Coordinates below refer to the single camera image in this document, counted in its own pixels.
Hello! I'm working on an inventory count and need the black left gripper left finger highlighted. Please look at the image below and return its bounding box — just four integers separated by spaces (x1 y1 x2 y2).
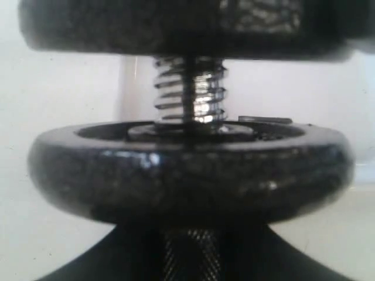
40 226 163 281

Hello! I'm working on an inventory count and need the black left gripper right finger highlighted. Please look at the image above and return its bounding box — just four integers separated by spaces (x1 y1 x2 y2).
221 225 340 280

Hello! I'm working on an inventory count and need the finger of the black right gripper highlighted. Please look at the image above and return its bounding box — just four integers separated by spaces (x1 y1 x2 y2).
238 116 292 124

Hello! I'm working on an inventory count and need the chrome threaded dumbbell bar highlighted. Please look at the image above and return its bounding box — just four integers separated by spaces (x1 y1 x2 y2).
154 57 226 280

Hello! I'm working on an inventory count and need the black weight plate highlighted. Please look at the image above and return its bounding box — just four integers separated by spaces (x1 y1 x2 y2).
28 121 355 228
18 1 374 60

